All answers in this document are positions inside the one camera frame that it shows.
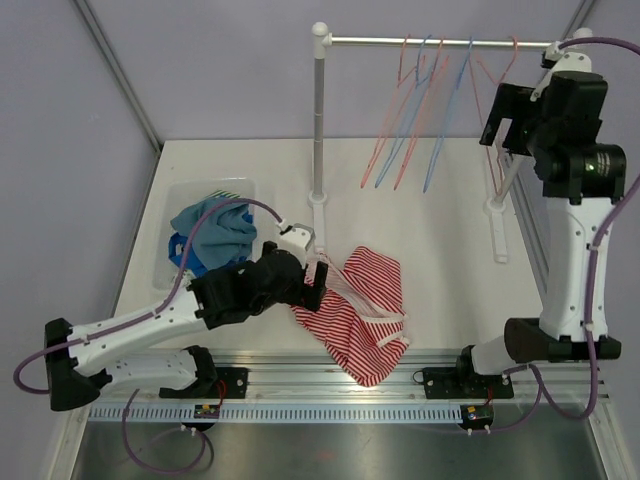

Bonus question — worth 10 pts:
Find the pink plastic hanger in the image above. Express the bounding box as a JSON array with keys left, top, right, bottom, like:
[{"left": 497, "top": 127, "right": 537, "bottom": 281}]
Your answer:
[
  {"left": 469, "top": 35, "right": 521, "bottom": 196},
  {"left": 386, "top": 39, "right": 449, "bottom": 190},
  {"left": 360, "top": 34, "right": 416, "bottom": 189}
]

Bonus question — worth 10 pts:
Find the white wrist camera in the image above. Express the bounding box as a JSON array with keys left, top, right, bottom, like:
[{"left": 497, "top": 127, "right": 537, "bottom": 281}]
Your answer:
[
  {"left": 529, "top": 41, "right": 592, "bottom": 102},
  {"left": 276, "top": 219, "right": 315, "bottom": 267}
]

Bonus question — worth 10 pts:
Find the white metal clothes rack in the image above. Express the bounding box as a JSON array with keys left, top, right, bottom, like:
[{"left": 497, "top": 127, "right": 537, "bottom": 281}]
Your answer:
[{"left": 308, "top": 22, "right": 553, "bottom": 254}]

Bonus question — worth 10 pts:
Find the green white striped tank top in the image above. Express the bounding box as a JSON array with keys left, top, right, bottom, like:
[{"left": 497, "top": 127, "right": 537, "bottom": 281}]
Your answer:
[{"left": 205, "top": 189, "right": 243, "bottom": 200}]

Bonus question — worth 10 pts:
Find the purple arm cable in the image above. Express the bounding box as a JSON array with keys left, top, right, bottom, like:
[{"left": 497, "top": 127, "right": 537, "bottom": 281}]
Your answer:
[
  {"left": 12, "top": 198, "right": 286, "bottom": 474},
  {"left": 502, "top": 37, "right": 640, "bottom": 436}
]

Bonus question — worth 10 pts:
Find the white plastic basket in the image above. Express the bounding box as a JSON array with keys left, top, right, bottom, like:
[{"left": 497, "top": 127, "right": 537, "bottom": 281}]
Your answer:
[{"left": 151, "top": 178, "right": 256, "bottom": 292}]

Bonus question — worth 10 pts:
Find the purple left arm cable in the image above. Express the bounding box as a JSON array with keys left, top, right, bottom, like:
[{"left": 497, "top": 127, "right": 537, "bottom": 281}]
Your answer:
[{"left": 12, "top": 198, "right": 286, "bottom": 474}]

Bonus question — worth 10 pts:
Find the bright blue tank top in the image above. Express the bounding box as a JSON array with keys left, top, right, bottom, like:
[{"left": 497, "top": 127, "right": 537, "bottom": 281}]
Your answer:
[{"left": 167, "top": 230, "right": 246, "bottom": 274}]

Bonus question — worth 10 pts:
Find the teal blue tank top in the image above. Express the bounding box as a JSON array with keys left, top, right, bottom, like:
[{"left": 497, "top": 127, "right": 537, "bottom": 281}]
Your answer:
[{"left": 168, "top": 197, "right": 257, "bottom": 277}]

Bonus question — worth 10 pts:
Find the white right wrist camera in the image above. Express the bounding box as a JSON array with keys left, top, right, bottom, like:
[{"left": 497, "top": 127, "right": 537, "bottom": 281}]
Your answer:
[{"left": 529, "top": 41, "right": 592, "bottom": 102}]

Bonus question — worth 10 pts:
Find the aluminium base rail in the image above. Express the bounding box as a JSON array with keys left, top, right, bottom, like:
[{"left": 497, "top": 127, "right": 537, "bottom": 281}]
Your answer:
[{"left": 99, "top": 349, "right": 590, "bottom": 404}]

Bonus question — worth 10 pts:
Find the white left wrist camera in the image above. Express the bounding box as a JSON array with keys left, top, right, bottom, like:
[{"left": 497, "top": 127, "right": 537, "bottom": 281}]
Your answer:
[{"left": 276, "top": 219, "right": 315, "bottom": 267}]

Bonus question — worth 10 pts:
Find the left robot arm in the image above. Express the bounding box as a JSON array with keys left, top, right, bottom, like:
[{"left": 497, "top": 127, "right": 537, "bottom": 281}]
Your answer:
[{"left": 45, "top": 139, "right": 541, "bottom": 411}]

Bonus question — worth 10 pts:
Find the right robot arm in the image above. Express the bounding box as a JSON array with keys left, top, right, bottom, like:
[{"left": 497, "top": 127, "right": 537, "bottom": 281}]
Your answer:
[{"left": 452, "top": 71, "right": 626, "bottom": 398}]

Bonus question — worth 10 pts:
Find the red white striped tank top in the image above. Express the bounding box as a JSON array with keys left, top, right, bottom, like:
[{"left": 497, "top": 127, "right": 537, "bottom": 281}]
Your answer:
[{"left": 293, "top": 246, "right": 410, "bottom": 387}]

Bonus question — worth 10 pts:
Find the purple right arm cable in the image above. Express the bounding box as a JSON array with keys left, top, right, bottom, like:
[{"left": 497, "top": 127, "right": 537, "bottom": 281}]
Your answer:
[{"left": 502, "top": 37, "right": 640, "bottom": 436}]

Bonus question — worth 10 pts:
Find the white slotted cable duct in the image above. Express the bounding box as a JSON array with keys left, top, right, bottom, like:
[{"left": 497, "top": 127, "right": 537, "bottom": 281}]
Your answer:
[{"left": 89, "top": 402, "right": 462, "bottom": 424}]

